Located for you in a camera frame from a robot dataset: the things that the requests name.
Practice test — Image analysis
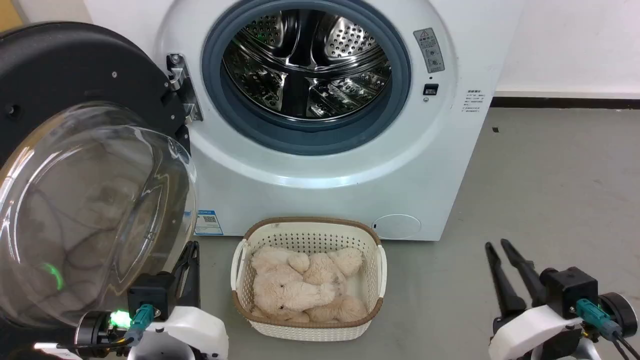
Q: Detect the black door with glass bowl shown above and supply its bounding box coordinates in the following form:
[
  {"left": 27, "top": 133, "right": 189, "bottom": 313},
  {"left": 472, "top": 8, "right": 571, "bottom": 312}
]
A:
[{"left": 0, "top": 21, "right": 202, "bottom": 360}]

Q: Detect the white front-load washing machine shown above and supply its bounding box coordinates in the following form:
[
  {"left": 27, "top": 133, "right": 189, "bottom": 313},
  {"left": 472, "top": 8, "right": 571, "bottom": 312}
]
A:
[{"left": 82, "top": 0, "right": 526, "bottom": 242}]

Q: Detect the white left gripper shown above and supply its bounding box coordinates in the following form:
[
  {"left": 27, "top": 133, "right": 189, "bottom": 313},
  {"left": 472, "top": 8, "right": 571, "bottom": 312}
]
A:
[{"left": 127, "top": 241, "right": 230, "bottom": 360}]

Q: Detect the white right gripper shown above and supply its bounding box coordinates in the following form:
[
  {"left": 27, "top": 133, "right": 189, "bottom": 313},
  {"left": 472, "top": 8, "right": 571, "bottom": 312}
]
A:
[{"left": 484, "top": 238, "right": 603, "bottom": 360}]

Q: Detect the metal door hinge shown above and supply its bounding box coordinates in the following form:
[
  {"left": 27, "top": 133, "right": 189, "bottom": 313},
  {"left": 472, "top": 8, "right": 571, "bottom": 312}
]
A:
[{"left": 161, "top": 52, "right": 205, "bottom": 124}]

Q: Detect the white basket with brown rim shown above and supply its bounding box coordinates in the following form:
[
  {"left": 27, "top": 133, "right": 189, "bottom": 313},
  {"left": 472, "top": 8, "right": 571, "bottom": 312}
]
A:
[{"left": 230, "top": 216, "right": 388, "bottom": 343}]

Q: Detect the grey warning label sticker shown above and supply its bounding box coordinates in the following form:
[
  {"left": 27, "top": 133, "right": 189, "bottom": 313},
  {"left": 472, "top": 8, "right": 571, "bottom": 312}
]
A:
[{"left": 413, "top": 27, "right": 446, "bottom": 75}]

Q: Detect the blue and white QR sticker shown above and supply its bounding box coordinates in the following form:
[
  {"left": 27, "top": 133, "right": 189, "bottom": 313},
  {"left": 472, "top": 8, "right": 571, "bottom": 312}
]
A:
[{"left": 194, "top": 210, "right": 224, "bottom": 237}]

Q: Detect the teal-plug gripper cable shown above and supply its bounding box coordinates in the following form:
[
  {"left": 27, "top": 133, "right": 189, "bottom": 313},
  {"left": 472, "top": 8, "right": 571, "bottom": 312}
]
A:
[
  {"left": 55, "top": 303, "right": 156, "bottom": 350},
  {"left": 575, "top": 298, "right": 640, "bottom": 360}
]

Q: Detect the black wall baseboard strip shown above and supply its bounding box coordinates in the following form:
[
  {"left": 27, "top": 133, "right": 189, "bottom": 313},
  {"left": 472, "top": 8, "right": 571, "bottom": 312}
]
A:
[{"left": 490, "top": 96, "right": 640, "bottom": 110}]

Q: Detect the round white filter cover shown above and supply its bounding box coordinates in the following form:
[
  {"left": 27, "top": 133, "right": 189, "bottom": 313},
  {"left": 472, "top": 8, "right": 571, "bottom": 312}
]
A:
[{"left": 371, "top": 214, "right": 422, "bottom": 240}]

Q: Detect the small printed text label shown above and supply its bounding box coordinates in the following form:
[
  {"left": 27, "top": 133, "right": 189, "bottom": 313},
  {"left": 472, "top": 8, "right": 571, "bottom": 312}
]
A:
[{"left": 462, "top": 90, "right": 484, "bottom": 114}]

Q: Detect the teal-plug left gripper cable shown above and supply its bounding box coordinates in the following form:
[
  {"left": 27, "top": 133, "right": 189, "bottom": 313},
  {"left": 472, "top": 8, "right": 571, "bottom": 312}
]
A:
[{"left": 55, "top": 303, "right": 156, "bottom": 350}]

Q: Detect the beige plush bear toy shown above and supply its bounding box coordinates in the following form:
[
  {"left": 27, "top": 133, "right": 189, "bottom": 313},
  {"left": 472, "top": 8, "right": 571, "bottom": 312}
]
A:
[{"left": 249, "top": 245, "right": 369, "bottom": 324}]

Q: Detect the teal-plug right gripper cable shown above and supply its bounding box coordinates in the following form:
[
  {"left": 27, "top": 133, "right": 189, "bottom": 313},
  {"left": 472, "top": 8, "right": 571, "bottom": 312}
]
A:
[{"left": 575, "top": 298, "right": 640, "bottom": 360}]

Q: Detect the stainless steel perforated drum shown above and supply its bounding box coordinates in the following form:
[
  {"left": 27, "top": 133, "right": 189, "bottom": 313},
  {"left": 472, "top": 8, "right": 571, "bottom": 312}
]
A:
[{"left": 222, "top": 8, "right": 394, "bottom": 121}]

